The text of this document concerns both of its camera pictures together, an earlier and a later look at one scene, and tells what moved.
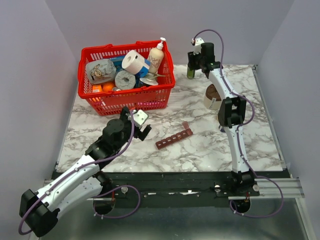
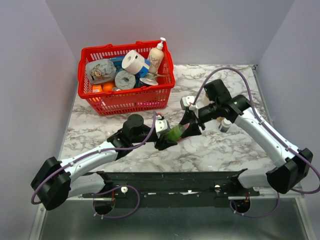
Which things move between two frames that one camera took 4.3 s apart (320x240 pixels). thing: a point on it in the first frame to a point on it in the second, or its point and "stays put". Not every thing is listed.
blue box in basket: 143,72 stays put
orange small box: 97,88 stays put
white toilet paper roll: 133,62 stays put
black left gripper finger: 141,135 to 163,144
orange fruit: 108,87 stays put
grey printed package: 101,71 stays put
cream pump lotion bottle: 156,58 stays put
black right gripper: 191,57 to 189,117
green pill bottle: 190,73 to 175,133
